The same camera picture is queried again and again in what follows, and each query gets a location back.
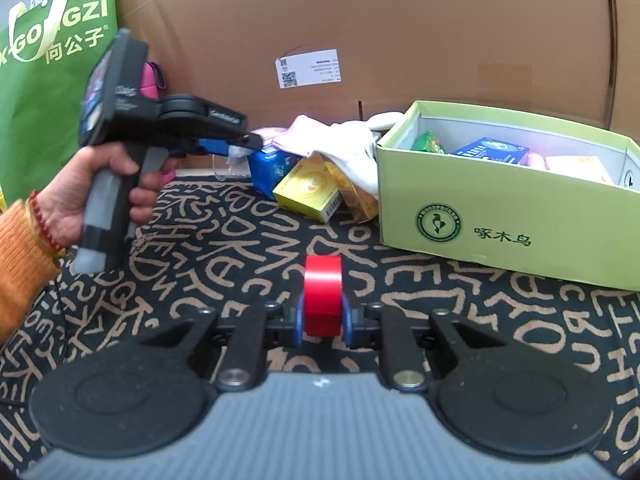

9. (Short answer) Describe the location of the large brown cardboard box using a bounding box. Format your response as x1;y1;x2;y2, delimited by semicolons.
79;0;640;172

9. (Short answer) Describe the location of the red tape roll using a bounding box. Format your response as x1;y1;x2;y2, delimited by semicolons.
303;256;343;337

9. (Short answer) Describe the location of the blue flat box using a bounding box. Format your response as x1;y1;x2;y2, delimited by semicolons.
452;138;529;165

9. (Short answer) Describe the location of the white cloth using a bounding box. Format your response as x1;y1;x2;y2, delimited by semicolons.
273;112;404;198

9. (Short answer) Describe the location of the white shipping label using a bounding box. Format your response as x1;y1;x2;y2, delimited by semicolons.
274;49;342;89

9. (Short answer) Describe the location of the pale pink box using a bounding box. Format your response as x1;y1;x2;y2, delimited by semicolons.
544;155;614;185

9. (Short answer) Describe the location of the clear plastic cup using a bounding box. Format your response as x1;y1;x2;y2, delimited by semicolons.
212;146;250;181

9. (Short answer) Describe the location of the red bead bracelet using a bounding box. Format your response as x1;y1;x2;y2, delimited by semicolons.
27;188;68;256

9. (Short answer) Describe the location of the gold box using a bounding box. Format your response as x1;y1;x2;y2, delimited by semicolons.
322;156;378;223

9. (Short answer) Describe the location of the blue cube box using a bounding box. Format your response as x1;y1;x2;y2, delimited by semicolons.
247;146;302;200

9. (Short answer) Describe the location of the pink thermos bottle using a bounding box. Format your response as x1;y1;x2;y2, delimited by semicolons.
139;60;177;187

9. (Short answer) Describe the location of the patterned black rug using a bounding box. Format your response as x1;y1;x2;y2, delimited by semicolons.
1;178;639;479

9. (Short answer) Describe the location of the yellow medicine box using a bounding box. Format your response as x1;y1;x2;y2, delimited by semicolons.
273;154;342;223

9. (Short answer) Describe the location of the orange sleeved left forearm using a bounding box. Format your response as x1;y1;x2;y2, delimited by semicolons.
0;200;60;342

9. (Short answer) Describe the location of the left hand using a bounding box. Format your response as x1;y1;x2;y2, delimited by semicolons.
37;141;179;248

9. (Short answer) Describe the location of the green shoe box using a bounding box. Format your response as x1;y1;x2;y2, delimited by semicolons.
376;101;639;290

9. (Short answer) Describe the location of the green shopping bag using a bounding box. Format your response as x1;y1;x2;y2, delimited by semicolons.
0;0;118;205

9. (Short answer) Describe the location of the small green packet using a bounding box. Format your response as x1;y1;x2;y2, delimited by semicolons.
411;131;445;154

